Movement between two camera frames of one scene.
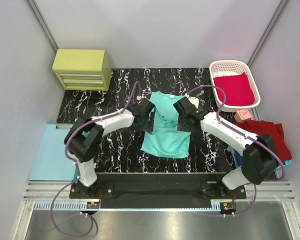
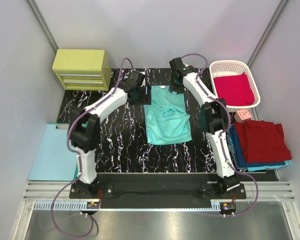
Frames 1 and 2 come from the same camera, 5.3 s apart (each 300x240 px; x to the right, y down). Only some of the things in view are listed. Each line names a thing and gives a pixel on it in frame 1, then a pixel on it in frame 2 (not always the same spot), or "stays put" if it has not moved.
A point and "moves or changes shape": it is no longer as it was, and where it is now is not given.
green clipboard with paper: [51, 163] stays put
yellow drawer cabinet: [83, 69] stays put
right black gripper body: [182, 126] -> [175, 86]
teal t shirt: [165, 140] moves or changes shape
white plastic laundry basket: [234, 78] stays put
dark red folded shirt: [280, 145] stays put
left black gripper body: [150, 120] -> [142, 97]
